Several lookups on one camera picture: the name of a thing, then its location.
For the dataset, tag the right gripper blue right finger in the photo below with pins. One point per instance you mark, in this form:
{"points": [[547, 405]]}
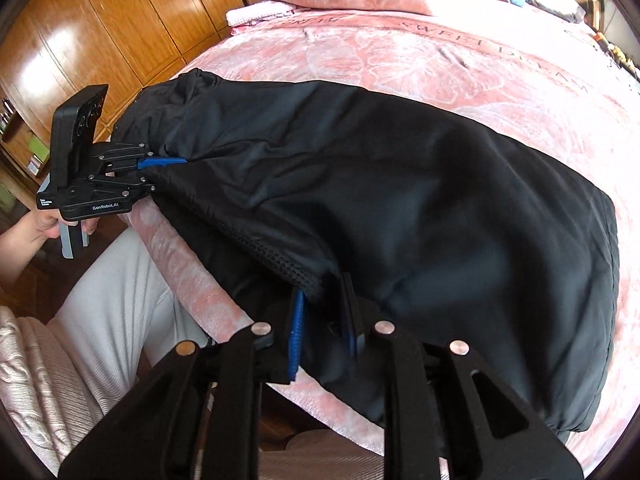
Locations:
{"points": [[349, 304]]}

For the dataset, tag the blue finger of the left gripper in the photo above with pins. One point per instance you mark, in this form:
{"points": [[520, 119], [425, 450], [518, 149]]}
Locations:
{"points": [[150, 162]]}

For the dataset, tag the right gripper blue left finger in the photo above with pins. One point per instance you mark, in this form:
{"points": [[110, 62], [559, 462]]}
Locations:
{"points": [[296, 319]]}

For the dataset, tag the black pants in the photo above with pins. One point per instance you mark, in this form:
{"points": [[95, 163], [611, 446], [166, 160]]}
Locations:
{"points": [[453, 230]]}

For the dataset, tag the person's left forearm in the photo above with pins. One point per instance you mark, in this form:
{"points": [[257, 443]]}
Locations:
{"points": [[19, 245]]}

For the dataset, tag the person's left hand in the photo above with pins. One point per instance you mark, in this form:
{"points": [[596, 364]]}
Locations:
{"points": [[42, 225]]}

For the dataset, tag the wooden wardrobe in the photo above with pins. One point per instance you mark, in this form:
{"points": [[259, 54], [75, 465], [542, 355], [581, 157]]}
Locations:
{"points": [[54, 48]]}

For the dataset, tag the person's white trousers leg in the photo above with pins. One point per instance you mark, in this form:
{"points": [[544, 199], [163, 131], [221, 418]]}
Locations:
{"points": [[120, 310]]}

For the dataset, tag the white folded towel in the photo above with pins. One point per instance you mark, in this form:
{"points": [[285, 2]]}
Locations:
{"points": [[257, 12]]}

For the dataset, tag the pink floral bedspread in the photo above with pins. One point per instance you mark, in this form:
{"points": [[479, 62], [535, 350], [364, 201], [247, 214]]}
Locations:
{"points": [[540, 81]]}

